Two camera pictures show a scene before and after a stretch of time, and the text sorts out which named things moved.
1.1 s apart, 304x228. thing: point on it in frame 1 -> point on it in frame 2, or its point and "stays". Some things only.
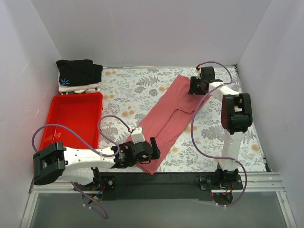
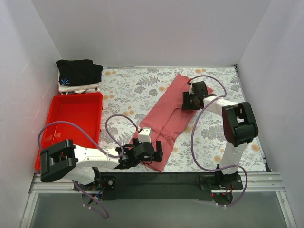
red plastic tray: [81, 112] stays
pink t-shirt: [167, 120] stays
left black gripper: [154, 147] stays
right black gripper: [193, 85] -> [186, 101]
